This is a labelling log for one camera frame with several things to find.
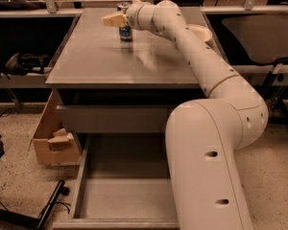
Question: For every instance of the black office chair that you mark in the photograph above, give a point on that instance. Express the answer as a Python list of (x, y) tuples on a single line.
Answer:
[(258, 45)]

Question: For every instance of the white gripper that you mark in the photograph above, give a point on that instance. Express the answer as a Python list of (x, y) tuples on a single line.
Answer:
[(132, 15)]

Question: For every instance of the white paper bowl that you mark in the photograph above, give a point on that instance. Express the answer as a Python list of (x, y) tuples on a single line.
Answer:
[(203, 33)]

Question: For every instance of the grey drawer cabinet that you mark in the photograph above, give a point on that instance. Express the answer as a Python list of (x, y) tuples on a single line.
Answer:
[(96, 68)]

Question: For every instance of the redbull can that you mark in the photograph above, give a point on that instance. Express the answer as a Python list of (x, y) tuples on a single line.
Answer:
[(124, 32)]

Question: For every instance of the open middle drawer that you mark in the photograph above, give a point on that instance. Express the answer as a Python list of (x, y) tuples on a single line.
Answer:
[(123, 183)]

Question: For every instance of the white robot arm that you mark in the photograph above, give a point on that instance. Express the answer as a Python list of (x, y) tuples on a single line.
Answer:
[(203, 135)]

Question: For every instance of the cardboard box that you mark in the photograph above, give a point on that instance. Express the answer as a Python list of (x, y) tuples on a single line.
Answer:
[(52, 143)]

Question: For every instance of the black headset on shelf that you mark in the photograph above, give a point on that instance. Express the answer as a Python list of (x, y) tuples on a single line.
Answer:
[(23, 64)]

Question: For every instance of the top grey drawer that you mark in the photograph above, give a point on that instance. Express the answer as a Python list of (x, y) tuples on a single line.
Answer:
[(113, 119)]

